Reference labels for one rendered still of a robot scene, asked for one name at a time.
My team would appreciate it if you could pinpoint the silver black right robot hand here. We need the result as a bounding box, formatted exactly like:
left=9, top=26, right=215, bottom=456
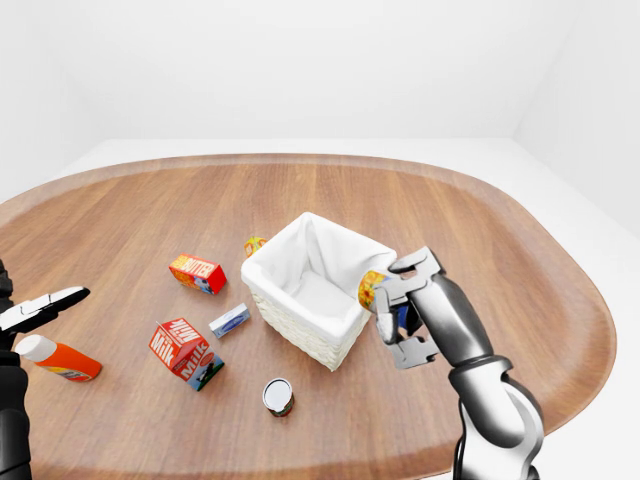
left=374, top=245, right=496, bottom=371

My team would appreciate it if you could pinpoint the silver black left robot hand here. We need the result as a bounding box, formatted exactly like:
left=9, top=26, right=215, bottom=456
left=0, top=259, right=92, bottom=351

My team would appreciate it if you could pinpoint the yellow orange printed tin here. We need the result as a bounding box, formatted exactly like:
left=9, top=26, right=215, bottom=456
left=358, top=269, right=412, bottom=331

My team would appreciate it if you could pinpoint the white lined woven basket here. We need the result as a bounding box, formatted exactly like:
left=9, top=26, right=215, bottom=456
left=240, top=211, right=399, bottom=373

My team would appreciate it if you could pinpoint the orange bottle with white cap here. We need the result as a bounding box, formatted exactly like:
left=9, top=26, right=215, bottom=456
left=14, top=333, right=104, bottom=384

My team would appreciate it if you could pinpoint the red milk carton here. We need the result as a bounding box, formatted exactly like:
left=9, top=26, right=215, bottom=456
left=148, top=317, right=226, bottom=393

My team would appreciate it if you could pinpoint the red butter box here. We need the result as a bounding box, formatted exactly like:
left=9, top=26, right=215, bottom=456
left=168, top=252, right=228, bottom=296

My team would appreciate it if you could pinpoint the small blue white box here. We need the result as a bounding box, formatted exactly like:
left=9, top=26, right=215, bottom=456
left=208, top=302, right=252, bottom=340

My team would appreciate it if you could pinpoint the red tin with white lid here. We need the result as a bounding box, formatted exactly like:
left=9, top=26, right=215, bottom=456
left=262, top=377, right=296, bottom=419

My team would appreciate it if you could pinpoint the small orange yellow box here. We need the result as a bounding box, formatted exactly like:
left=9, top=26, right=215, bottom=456
left=243, top=235, right=269, bottom=259

